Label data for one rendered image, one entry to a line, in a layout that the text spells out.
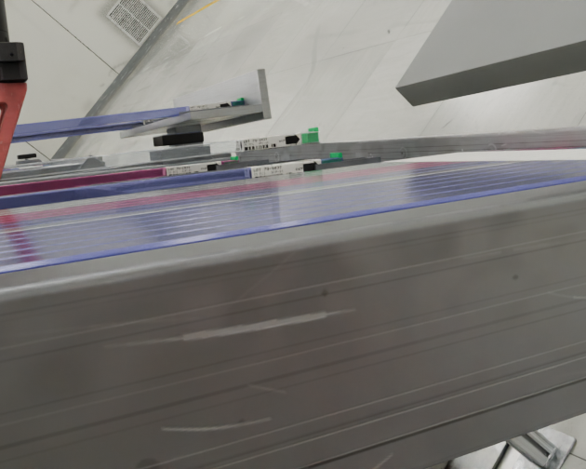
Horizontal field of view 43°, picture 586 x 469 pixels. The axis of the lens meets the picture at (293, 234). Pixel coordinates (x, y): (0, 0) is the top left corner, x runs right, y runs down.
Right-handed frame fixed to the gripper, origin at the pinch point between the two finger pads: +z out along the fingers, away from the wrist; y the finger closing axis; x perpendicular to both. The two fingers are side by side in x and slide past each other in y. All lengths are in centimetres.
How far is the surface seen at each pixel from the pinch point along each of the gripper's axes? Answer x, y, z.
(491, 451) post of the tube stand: 77, -32, 55
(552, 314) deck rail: 9.5, 48.5, 4.7
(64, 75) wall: 148, -759, -90
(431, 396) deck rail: 5.5, 48.5, 6.1
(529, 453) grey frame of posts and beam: 75, -21, 51
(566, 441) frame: 81, -20, 51
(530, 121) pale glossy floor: 131, -75, 0
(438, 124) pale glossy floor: 133, -114, -2
